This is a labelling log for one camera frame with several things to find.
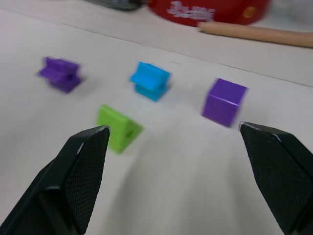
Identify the wooden lacing stick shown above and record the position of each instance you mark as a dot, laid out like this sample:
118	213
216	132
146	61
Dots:
256	33

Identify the purple cross-shaped plastic block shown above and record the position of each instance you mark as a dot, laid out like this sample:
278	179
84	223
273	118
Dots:
60	73

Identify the red round tub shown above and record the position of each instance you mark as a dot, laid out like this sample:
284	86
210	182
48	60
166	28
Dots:
207	9

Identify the dark grey object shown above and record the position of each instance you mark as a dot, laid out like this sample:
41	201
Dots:
122	3

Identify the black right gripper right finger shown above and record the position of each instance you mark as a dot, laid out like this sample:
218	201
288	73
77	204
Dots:
278	171

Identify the purple plastic cube block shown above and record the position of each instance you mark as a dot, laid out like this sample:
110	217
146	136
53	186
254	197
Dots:
223	101

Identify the green plastic block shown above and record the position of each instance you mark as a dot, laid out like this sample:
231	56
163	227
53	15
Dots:
117	128

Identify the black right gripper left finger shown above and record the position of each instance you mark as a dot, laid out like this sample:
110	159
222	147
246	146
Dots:
63	181

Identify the blue cross-shaped plastic block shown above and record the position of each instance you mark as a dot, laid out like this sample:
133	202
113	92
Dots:
149	80

